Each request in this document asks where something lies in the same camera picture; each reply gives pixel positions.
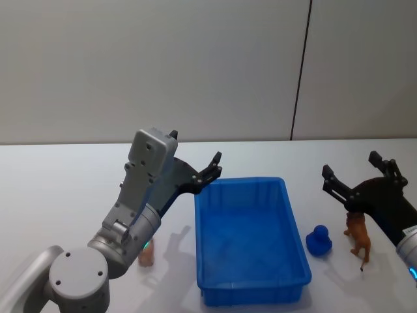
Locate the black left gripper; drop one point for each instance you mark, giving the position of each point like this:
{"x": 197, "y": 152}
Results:
{"x": 182, "y": 177}

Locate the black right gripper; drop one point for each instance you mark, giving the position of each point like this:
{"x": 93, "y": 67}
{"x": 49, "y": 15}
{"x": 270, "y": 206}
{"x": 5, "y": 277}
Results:
{"x": 381, "y": 202}

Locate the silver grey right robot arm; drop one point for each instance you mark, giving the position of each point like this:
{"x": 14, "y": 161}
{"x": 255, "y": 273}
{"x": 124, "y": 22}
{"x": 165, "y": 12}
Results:
{"x": 408, "y": 254}

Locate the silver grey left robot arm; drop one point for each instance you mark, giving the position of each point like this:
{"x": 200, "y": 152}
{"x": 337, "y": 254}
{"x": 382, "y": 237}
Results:
{"x": 78, "y": 277}

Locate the brown toy lion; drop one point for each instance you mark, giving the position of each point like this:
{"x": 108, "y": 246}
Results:
{"x": 360, "y": 236}

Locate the blue toy duck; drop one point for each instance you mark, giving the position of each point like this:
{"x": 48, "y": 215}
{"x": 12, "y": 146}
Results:
{"x": 319, "y": 243}

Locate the blue plastic bin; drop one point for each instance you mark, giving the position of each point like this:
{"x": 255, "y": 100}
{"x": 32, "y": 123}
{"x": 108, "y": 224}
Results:
{"x": 251, "y": 241}

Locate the small light brown toy animal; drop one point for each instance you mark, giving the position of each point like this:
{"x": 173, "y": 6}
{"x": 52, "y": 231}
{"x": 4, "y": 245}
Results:
{"x": 146, "y": 256}

